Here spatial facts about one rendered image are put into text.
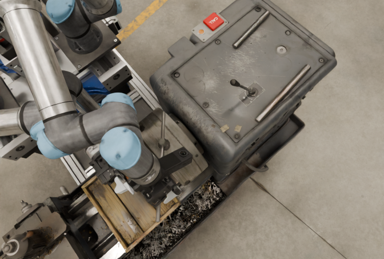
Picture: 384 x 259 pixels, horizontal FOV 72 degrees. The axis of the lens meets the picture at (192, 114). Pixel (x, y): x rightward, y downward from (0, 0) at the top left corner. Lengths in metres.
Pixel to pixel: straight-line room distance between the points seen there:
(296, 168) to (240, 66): 1.39
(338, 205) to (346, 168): 0.29
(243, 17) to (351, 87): 1.67
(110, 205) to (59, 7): 0.84
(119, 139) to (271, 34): 0.75
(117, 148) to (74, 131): 0.14
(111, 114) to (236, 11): 0.72
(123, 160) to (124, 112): 0.12
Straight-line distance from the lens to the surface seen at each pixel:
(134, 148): 0.53
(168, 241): 1.59
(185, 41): 1.06
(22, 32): 0.70
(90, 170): 2.12
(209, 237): 2.14
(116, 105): 0.62
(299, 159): 2.27
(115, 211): 1.31
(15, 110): 0.98
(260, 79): 0.99
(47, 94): 0.65
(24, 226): 1.41
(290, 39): 1.10
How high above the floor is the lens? 2.13
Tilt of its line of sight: 71 degrees down
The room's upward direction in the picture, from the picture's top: 11 degrees counter-clockwise
